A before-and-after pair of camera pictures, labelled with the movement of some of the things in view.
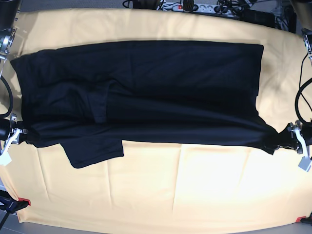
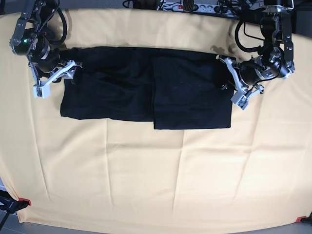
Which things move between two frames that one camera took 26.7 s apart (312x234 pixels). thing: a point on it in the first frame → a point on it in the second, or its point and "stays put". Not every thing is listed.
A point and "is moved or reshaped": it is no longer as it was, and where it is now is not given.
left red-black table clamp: x=9 y=203 stays put
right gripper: x=295 y=138 → x=252 y=71
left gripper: x=17 y=136 → x=48 y=59
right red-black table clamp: x=304 y=219 stays put
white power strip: x=179 y=7 stays put
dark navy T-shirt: x=89 y=99 is moved or reshaped
